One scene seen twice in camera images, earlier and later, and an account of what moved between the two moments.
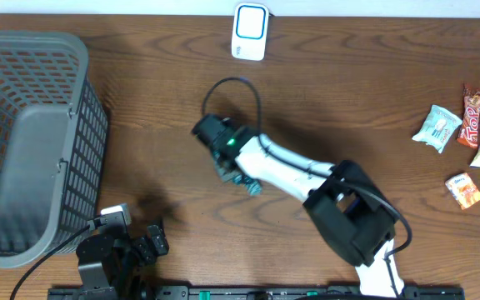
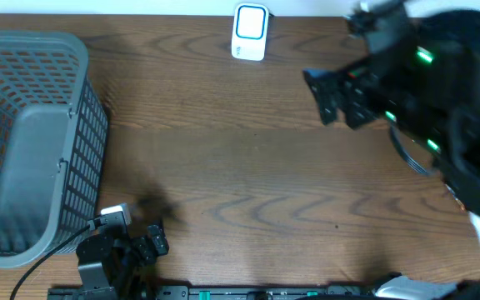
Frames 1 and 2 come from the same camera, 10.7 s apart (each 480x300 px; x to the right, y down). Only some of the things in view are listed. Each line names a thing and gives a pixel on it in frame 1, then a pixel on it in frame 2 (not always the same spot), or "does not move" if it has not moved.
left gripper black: x=147 y=252 does not move
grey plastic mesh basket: x=40 y=139 does not move
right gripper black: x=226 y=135 → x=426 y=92
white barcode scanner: x=249 y=39 does not move
